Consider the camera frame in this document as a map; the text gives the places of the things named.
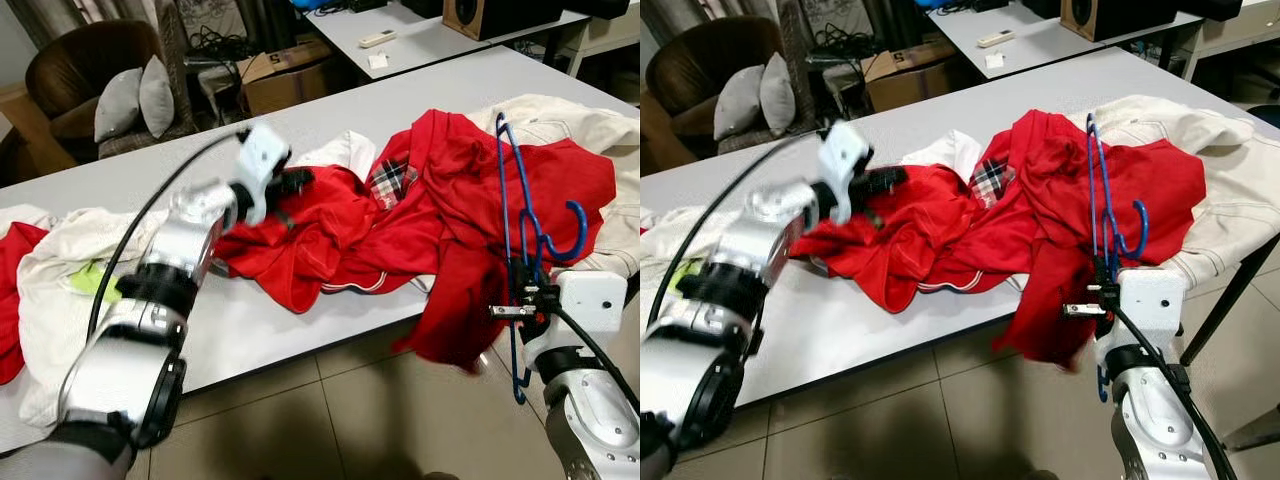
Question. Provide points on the open cardboard box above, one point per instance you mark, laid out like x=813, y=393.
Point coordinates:
x=910, y=85
x=290, y=90

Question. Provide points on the brown armchair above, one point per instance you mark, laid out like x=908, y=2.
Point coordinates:
x=70, y=70
x=690, y=70

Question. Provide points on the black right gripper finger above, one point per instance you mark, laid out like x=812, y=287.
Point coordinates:
x=527, y=278
x=1103, y=277
x=515, y=312
x=1084, y=310

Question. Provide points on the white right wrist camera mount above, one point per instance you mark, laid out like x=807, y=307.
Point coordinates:
x=1150, y=305
x=590, y=305

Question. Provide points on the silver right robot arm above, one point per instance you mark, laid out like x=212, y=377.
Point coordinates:
x=590, y=430
x=1150, y=430

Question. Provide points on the white paper note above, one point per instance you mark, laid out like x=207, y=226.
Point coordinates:
x=377, y=62
x=995, y=60

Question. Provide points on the red shirt with plaid collar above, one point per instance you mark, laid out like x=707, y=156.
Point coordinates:
x=1060, y=200
x=460, y=200

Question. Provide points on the cream jacket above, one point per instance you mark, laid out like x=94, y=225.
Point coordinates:
x=1230, y=200
x=570, y=125

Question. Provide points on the wooden speaker box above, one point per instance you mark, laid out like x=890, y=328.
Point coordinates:
x=1120, y=18
x=500, y=18

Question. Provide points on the red and white shirt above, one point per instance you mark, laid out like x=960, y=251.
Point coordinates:
x=15, y=300

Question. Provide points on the blue plastic hanger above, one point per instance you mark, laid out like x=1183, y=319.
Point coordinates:
x=1145, y=228
x=585, y=232

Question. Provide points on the blue object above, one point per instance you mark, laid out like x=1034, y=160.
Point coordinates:
x=940, y=4
x=318, y=5

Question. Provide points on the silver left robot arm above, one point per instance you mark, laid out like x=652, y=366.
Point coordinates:
x=185, y=235
x=770, y=230

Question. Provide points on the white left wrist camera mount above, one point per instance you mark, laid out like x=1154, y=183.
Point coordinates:
x=262, y=155
x=845, y=155

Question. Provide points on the small white cloth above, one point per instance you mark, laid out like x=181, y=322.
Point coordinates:
x=340, y=155
x=950, y=155

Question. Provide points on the white remote control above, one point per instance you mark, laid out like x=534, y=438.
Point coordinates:
x=996, y=38
x=378, y=39

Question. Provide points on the grey cushion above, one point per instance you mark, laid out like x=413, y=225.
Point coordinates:
x=740, y=102
x=158, y=95
x=778, y=92
x=120, y=105

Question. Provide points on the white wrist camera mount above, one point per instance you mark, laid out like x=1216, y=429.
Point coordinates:
x=1150, y=305
x=845, y=155
x=590, y=305
x=262, y=155

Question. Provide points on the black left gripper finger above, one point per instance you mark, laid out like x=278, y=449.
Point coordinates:
x=892, y=189
x=299, y=190
x=895, y=173
x=302, y=175

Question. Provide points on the white shirt with green print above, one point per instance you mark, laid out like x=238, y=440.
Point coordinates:
x=60, y=300
x=665, y=250

